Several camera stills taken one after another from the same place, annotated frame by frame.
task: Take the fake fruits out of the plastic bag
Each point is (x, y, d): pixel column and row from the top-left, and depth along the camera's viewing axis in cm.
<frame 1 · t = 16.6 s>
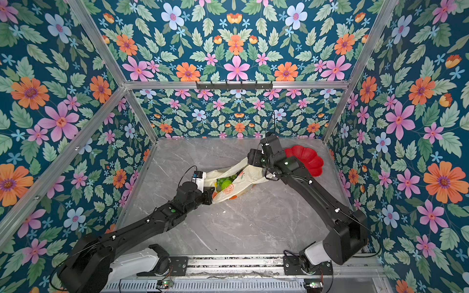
left hand: (217, 184, 82), fingers closed
right hand: (254, 154, 79), fingers open
red flower-shaped plastic plate: (313, 157, 106), point 5 cm above the table
green fake lime: (225, 184, 90), point 10 cm above the table

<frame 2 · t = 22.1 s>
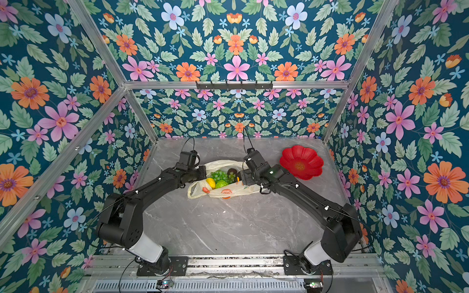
left hand: (207, 167, 91), fingers closed
right hand: (251, 171, 82), fingers open
yellow fake lemon: (211, 182, 94), point 6 cm above the table
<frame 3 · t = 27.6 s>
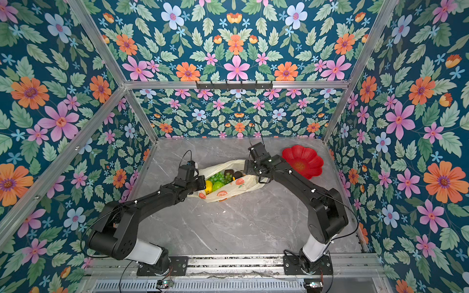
left hand: (207, 175, 91), fingers closed
right hand: (251, 168, 87), fingers open
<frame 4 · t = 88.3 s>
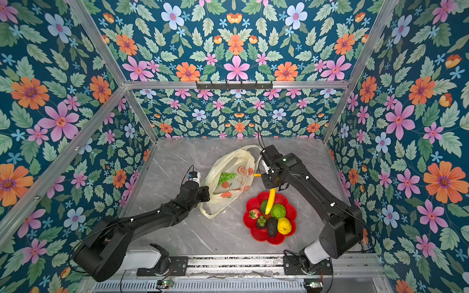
left hand: (211, 183, 88), fingers closed
right hand: (270, 181, 81), fingers closed
red flower-shaped plastic plate: (262, 235, 81), point 3 cm above the table
green fake lime: (278, 210, 84), point 7 cm above the table
yellow fake lemon: (284, 226, 79), point 8 cm above the table
yellow fake banana: (271, 197, 78), point 17 cm above the table
green fake avocado: (263, 205, 88), point 5 cm above the table
dark purple fake avocado: (272, 226, 82), point 5 cm above the table
dark fake mangosteen: (261, 223, 82), point 6 cm above the table
red fake strawberry: (254, 213, 84), point 7 cm above the table

